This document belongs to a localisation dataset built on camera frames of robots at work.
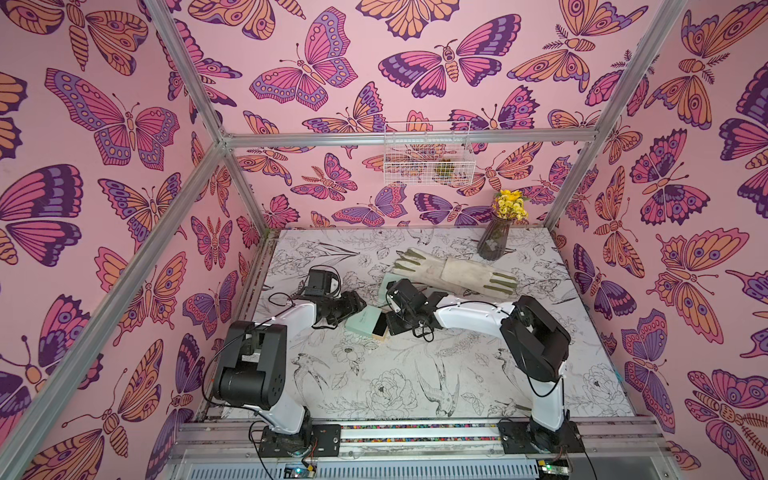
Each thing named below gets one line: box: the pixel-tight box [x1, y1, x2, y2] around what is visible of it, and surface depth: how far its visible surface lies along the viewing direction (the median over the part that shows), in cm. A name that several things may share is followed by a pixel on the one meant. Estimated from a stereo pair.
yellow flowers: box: [492, 189, 529, 221], surface depth 96 cm
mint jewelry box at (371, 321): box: [345, 305, 389, 341], surface depth 93 cm
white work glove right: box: [439, 258, 519, 297], surface depth 106 cm
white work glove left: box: [392, 248, 463, 290], surface depth 109 cm
